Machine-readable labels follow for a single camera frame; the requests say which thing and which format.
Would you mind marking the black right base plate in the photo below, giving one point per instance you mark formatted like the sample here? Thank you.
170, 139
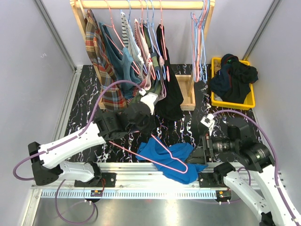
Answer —
207, 180

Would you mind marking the teal hanging tank top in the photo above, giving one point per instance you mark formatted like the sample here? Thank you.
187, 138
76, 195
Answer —
121, 60

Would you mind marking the plaid hanging shirt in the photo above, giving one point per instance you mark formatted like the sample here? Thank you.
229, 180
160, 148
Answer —
113, 99

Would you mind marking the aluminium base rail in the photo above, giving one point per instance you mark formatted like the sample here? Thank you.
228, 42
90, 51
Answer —
141, 181

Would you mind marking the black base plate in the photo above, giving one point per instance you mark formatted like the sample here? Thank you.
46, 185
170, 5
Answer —
207, 180
107, 179

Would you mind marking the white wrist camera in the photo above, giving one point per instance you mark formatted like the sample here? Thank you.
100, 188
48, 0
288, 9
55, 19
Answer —
209, 122
150, 99

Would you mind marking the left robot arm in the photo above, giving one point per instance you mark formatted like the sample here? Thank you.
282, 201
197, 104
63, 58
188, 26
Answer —
49, 161

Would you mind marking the empty hangers bunch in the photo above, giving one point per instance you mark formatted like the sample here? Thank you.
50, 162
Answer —
198, 48

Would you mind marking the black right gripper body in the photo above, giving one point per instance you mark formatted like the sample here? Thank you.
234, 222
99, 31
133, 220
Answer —
212, 145

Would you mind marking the green hanging garment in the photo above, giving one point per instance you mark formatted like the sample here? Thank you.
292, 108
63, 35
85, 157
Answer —
152, 54

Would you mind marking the pink hanging garment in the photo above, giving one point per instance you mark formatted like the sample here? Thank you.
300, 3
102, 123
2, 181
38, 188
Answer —
149, 83

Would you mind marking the yellow plastic bin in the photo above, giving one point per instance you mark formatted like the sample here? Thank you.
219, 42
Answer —
249, 102

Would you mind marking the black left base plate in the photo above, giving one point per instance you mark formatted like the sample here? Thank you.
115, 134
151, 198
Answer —
107, 179

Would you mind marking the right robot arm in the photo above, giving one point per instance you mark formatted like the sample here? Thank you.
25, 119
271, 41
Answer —
272, 207

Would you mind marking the striped hanging garment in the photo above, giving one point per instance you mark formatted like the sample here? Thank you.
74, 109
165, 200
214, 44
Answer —
129, 42

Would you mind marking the wooden clothes rack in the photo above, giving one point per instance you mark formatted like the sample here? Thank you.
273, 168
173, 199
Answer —
185, 81

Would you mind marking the blue tank top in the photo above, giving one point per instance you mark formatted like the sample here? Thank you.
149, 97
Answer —
170, 160

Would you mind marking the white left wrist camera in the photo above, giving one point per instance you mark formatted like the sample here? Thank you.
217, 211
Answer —
150, 99

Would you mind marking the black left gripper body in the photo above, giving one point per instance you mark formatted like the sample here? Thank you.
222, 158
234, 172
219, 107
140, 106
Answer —
146, 126

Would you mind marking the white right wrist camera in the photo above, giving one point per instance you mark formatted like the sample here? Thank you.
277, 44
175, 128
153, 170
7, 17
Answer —
209, 122

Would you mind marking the dark clothes pile in bin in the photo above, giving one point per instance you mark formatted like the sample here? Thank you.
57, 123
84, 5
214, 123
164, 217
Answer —
232, 81

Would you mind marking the black hanging garment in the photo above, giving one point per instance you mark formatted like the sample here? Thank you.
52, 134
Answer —
170, 107

